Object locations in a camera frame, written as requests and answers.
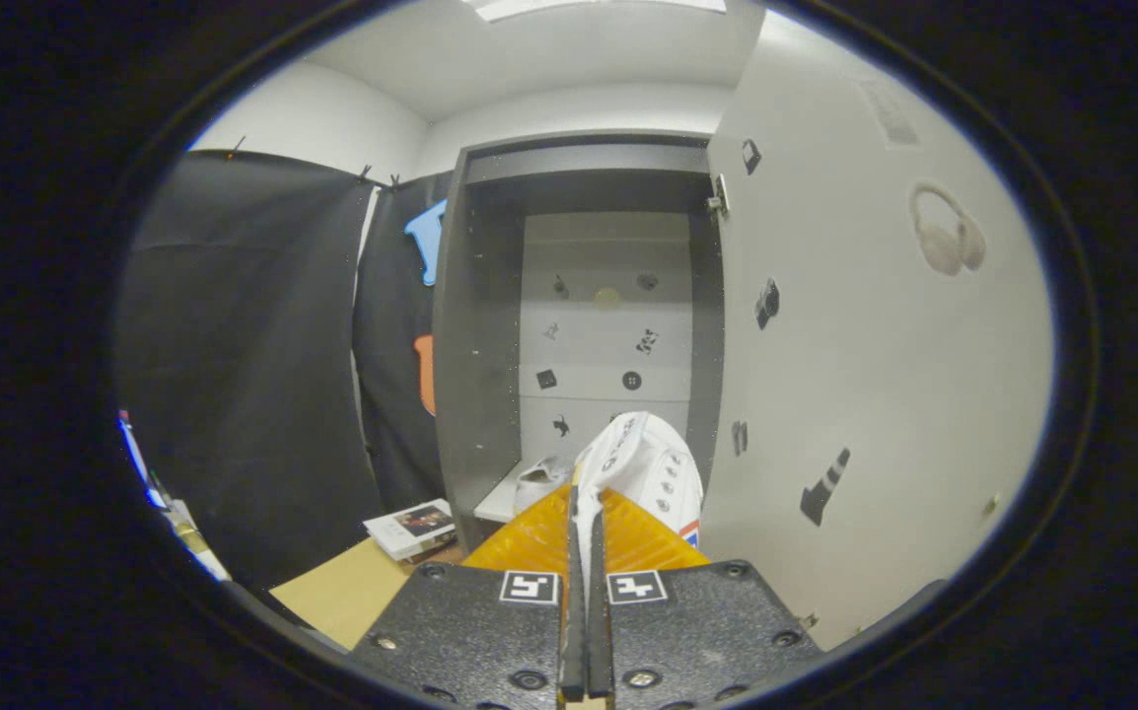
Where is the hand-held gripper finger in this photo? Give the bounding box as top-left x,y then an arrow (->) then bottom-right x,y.
586,488 -> 823,710
350,483 -> 587,710

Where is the stack of books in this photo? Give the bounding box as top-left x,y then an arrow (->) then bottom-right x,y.
364,498 -> 459,563

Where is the long ceiling light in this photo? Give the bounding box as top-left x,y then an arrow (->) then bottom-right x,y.
461,0 -> 728,23

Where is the grey shoe cabinet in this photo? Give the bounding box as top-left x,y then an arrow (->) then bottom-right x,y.
431,130 -> 728,553

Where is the white cabinet shelf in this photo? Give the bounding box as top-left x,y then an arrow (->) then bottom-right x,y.
473,459 -> 550,524

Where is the black backdrop cloth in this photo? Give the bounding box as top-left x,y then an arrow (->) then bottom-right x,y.
115,150 -> 454,593

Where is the yellowish packaged item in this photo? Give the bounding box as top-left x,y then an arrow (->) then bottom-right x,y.
165,498 -> 233,583

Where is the white shoe with perforations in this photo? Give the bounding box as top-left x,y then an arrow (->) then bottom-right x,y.
569,411 -> 705,585

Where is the plain white shoe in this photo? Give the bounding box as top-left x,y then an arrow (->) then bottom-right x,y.
513,456 -> 575,514

